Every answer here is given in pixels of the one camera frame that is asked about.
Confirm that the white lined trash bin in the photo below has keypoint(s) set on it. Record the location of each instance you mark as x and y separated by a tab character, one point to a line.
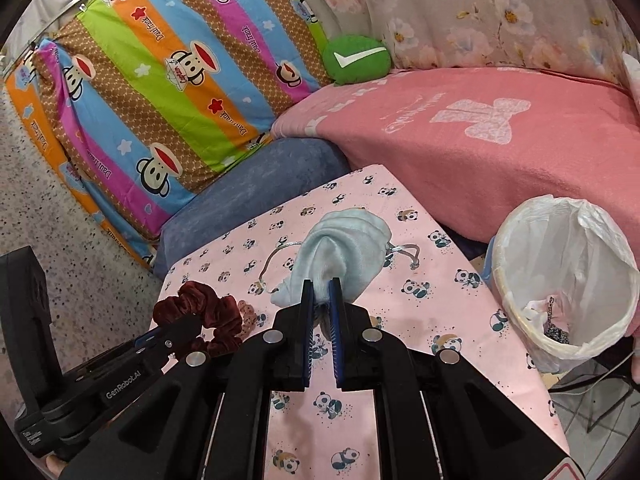
584	255

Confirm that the grey floral bedding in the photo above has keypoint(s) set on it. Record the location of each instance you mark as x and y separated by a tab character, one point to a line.
585	38

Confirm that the dark red velvet scrunchie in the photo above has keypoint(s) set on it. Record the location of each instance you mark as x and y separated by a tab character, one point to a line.
219	319

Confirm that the pink panda print sheet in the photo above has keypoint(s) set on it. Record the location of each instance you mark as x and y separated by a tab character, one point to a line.
432	303

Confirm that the light blue drawstring pouch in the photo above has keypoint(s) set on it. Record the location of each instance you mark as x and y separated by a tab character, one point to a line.
350	245

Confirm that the pink blanket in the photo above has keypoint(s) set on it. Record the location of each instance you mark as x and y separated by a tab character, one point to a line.
471	144

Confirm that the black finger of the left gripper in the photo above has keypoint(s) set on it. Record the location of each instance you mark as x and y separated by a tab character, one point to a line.
105	385

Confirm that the left hand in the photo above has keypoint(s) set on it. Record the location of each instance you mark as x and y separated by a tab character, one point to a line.
55	465

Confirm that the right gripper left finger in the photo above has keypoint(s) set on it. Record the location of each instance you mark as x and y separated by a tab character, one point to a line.
277	359

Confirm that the blue velvet cushion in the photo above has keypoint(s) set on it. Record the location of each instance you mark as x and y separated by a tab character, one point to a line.
276	173

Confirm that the colourful striped monkey pillow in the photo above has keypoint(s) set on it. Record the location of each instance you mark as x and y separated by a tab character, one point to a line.
153	100

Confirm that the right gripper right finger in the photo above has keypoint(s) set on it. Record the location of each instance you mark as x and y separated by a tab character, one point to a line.
366	358

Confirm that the black patterned trash piece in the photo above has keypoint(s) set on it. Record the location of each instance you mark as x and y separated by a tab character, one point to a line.
551	330

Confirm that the pink white pillow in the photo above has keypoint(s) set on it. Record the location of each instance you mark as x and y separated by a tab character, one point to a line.
632	67

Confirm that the green checkmark plush cushion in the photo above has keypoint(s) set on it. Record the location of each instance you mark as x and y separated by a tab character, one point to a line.
352	59

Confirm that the black metal stand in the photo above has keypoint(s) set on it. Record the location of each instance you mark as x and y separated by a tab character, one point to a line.
595	396

